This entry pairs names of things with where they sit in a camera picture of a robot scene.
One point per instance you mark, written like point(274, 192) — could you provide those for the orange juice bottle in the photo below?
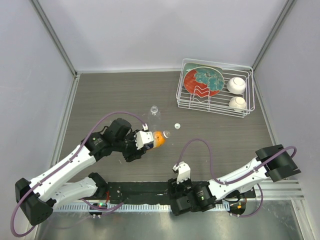
point(159, 138)

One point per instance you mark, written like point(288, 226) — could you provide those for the upper white bowl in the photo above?
point(236, 86)

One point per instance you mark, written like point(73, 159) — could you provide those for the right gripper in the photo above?
point(174, 188)

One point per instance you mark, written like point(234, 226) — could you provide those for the lower white bowl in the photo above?
point(238, 104)

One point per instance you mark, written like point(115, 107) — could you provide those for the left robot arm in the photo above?
point(40, 196)

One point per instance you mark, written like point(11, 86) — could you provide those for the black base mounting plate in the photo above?
point(139, 193)

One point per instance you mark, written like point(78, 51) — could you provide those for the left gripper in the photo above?
point(134, 153)

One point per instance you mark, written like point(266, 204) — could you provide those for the white wire dish rack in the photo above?
point(219, 103)

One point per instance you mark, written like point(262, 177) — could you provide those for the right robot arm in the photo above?
point(274, 162)

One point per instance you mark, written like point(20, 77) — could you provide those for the slotted cable duct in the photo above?
point(83, 207)

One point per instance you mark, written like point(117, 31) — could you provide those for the clear empty plastic bottle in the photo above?
point(154, 118)

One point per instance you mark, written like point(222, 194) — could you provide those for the white bowl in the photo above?
point(238, 104)
point(236, 86)

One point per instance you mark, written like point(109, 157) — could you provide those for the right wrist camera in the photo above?
point(183, 172)

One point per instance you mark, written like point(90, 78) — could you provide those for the red and teal plate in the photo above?
point(202, 80)

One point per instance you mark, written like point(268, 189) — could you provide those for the aluminium frame rail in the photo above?
point(281, 190)

